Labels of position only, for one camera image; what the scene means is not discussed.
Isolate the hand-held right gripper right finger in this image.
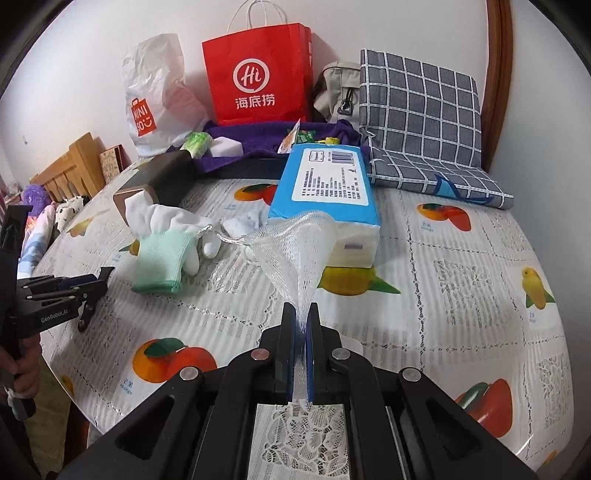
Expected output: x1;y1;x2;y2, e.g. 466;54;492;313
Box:
307;302;541;480

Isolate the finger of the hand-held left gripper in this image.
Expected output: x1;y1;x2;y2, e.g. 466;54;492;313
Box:
55;266;116;296
18;274;100;303

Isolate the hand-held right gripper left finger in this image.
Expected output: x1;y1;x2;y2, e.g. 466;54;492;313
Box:
55;302;296;480

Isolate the white mesh net bag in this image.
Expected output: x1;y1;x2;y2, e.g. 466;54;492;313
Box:
198;210;340;407

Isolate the person's left hand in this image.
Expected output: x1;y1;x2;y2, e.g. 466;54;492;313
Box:
0;344;42;400

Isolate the pastel bedding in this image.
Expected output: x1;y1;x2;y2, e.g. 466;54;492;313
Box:
18;205;58;268

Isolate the black white plush toy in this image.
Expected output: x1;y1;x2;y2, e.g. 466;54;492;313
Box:
54;196;88;232

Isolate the white glove green cuff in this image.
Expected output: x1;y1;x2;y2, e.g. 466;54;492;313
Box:
124;191;199;294
168;210;221;276

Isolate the purple plush toy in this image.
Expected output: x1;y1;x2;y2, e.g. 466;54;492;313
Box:
21;184;49;208

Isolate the wooden bed headboard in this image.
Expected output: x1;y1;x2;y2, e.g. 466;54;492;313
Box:
30;132;107;204

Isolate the patterned square box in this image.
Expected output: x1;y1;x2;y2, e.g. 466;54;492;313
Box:
98;144;126;184

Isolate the dark brown box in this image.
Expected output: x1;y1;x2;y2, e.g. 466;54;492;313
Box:
113;150;195;227

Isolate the fruit printed tablecloth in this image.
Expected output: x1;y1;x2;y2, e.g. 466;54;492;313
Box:
34;157;573;480

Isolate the white blue sock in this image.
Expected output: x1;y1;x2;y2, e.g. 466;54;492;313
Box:
222;210;262;237

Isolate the green packet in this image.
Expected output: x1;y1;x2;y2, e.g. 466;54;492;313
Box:
180;131;213;155

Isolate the blue tissue pack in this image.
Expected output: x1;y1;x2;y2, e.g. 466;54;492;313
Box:
268;143;382;268

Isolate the white sponge block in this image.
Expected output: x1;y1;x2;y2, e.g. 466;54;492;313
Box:
209;136;245;158

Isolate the purple towel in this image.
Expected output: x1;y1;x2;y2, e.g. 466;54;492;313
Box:
166;119;372;174

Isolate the white orange snack packet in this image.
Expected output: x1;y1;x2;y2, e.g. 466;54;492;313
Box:
277;119;301;154

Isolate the blue fabric piece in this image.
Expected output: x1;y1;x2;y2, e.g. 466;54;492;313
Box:
435;174;494;205

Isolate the white plastic bag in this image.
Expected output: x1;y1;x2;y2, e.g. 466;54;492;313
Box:
121;33;208;158

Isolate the red paper bag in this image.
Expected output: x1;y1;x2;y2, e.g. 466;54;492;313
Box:
202;0;315;127

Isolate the grey checked cushion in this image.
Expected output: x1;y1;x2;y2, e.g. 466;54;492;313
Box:
359;48;515;210

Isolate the beige fabric bag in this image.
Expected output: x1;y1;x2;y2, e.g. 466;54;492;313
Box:
313;61;363;124

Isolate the wooden door frame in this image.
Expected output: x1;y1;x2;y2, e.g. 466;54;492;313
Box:
482;0;515;171

